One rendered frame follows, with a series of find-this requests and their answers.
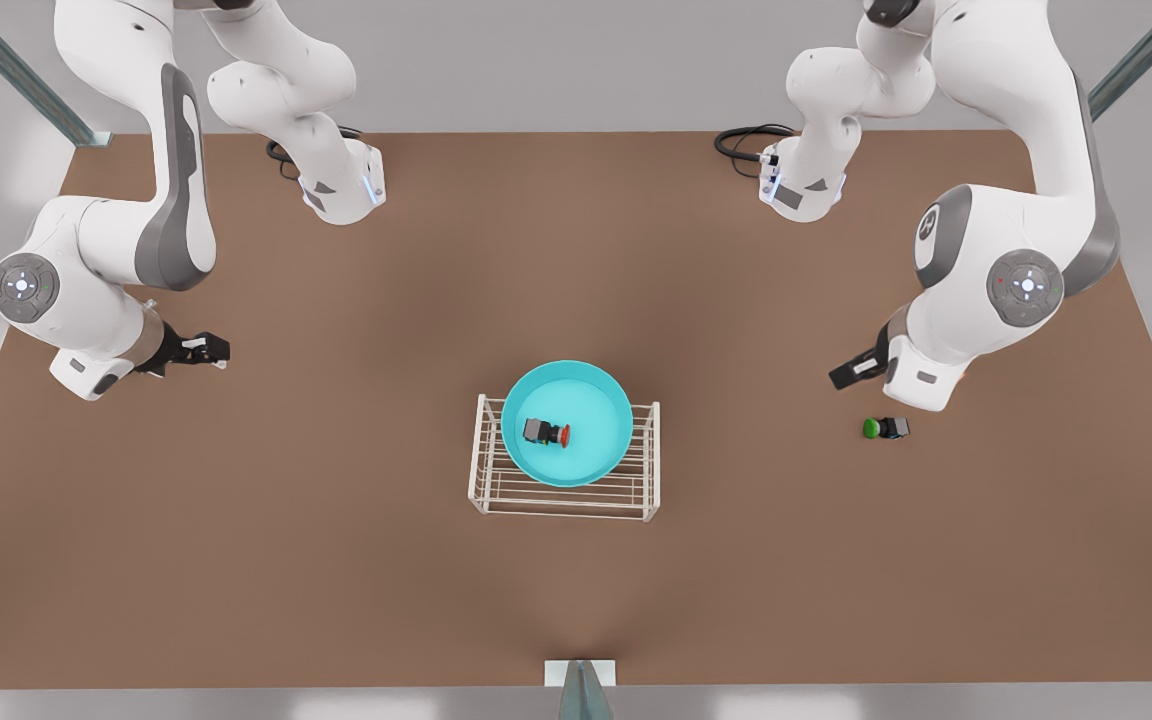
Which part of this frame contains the black cable loop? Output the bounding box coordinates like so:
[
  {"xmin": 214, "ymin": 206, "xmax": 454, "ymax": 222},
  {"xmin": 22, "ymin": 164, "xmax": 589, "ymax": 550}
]
[
  {"xmin": 714, "ymin": 124, "xmax": 799, "ymax": 181},
  {"xmin": 266, "ymin": 126, "xmax": 365, "ymax": 183}
]

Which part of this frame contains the white wire shelf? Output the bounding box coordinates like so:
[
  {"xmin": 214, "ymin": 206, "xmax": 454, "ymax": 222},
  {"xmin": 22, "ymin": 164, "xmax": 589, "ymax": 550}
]
[{"xmin": 467, "ymin": 394, "xmax": 662, "ymax": 524}]

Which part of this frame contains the silver frame post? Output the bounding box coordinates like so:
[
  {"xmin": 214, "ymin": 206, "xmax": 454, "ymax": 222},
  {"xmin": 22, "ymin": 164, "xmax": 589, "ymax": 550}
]
[
  {"xmin": 544, "ymin": 658, "xmax": 618, "ymax": 720},
  {"xmin": 1086, "ymin": 0, "xmax": 1152, "ymax": 123},
  {"xmin": 0, "ymin": 0, "xmax": 112, "ymax": 148}
]

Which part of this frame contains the turquoise plate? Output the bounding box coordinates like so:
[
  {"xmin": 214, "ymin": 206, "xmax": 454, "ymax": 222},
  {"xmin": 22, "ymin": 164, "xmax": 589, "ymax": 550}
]
[{"xmin": 501, "ymin": 361, "xmax": 635, "ymax": 488}]

